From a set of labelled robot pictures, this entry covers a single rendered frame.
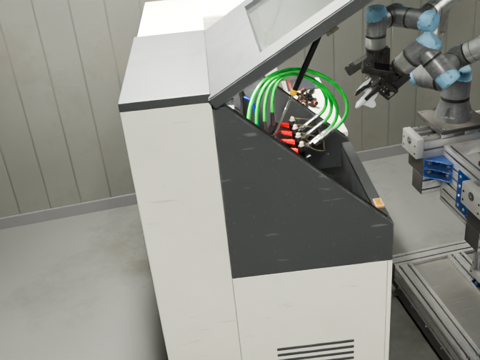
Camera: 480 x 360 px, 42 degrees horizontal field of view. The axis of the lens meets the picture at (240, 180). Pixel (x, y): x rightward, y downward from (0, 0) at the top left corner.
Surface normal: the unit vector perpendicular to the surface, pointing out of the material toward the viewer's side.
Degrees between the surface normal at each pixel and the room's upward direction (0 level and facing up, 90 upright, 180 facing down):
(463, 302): 0
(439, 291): 0
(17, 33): 90
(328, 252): 90
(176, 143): 90
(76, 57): 90
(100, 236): 0
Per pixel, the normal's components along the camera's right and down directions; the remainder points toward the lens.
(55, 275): -0.09, -0.87
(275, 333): 0.07, 0.48
